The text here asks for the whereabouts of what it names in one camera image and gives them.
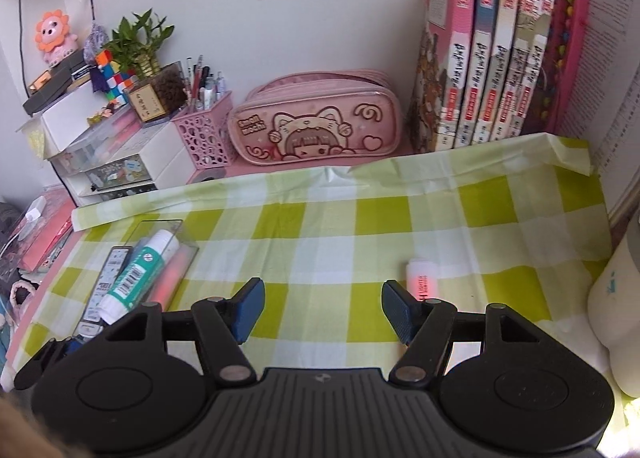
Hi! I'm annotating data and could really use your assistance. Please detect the black flat box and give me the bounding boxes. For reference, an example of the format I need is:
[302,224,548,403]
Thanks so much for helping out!
[23,49,90,117]

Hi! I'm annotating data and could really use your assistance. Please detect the white drawer organizer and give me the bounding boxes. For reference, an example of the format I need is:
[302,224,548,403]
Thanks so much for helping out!
[51,122,195,207]

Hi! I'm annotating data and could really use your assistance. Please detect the printed paper stack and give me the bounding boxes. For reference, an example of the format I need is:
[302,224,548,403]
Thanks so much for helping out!
[558,0,639,222]

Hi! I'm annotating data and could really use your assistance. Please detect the white cardboard box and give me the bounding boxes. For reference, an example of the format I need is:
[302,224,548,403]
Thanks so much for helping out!
[17,82,107,159]

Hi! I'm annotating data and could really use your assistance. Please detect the rubik cube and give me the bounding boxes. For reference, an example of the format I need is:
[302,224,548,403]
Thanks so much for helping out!
[96,50,138,106]

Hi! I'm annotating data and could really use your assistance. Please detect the white green glue stick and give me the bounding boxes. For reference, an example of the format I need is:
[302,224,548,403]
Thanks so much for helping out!
[99,230,180,325]

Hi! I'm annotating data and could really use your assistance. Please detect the pens in holder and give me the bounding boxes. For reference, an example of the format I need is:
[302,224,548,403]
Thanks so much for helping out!
[186,55,228,112]

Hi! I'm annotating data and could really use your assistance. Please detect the pink cartoon pencil case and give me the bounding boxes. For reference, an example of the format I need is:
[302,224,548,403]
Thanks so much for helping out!
[227,70,402,166]

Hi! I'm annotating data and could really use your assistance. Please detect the green checkered tablecloth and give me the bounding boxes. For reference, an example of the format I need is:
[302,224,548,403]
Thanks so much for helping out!
[1,134,611,384]

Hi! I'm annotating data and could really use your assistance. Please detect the clear tray with pink books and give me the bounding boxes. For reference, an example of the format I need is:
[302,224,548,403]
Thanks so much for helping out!
[1,186,75,282]

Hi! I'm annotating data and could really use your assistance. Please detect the black cable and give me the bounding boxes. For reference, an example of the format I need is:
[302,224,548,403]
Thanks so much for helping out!
[16,0,36,100]

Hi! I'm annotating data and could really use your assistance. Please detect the orange cap highlighter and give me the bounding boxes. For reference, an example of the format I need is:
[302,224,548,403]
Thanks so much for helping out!
[406,259,439,301]

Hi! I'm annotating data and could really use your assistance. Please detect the pink perforated pen holder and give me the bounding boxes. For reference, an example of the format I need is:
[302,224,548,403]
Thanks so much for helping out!
[171,91,236,170]

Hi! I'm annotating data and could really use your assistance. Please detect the pink abacus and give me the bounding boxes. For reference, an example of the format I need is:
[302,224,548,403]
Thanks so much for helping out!
[522,0,590,134]

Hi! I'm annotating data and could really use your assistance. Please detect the clear storage box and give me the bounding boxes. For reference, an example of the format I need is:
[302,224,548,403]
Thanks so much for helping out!
[50,106,141,174]

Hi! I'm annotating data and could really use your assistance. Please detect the pencil lead refill case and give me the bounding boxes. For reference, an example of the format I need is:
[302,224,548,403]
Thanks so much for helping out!
[74,246,132,341]

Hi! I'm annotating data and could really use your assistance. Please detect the pink cartoon book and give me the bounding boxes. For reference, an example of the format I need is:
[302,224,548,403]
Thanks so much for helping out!
[408,0,474,153]

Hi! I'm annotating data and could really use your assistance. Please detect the pink highlighter pen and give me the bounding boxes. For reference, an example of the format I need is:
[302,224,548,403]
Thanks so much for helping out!
[148,244,196,311]

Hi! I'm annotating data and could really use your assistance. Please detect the clear plastic organizer box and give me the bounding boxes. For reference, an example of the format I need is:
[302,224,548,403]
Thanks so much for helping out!
[73,220,198,342]

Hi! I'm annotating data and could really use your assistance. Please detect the cream spine book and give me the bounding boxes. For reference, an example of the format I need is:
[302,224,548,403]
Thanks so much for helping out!
[473,0,518,144]

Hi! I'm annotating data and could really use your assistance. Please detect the lucky bamboo plant pot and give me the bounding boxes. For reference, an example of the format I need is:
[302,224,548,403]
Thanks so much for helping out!
[104,9,188,125]

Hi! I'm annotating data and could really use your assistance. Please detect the pink lion figurine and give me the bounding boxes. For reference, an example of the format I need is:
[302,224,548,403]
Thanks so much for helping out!
[35,9,78,68]

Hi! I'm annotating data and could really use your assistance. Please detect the purple tassel charm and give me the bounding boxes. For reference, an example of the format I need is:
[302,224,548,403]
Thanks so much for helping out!
[84,0,108,66]

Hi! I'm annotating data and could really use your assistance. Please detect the white cup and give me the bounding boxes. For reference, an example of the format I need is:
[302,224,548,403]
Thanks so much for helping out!
[587,222,640,397]

